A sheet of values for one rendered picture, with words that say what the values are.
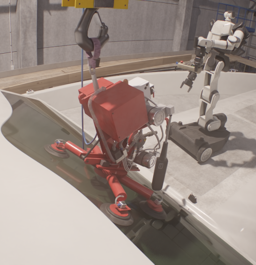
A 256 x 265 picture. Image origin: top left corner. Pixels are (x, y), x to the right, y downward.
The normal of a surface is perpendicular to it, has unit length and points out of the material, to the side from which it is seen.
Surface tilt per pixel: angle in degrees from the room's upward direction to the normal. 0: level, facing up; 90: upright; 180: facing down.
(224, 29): 73
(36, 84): 90
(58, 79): 90
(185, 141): 90
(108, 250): 21
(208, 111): 114
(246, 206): 14
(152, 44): 90
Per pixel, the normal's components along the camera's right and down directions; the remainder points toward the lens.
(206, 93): -0.85, 0.18
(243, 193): 0.15, -0.83
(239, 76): 0.20, 0.49
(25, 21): 0.63, 0.43
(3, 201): 0.38, -0.89
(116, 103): -0.17, -0.74
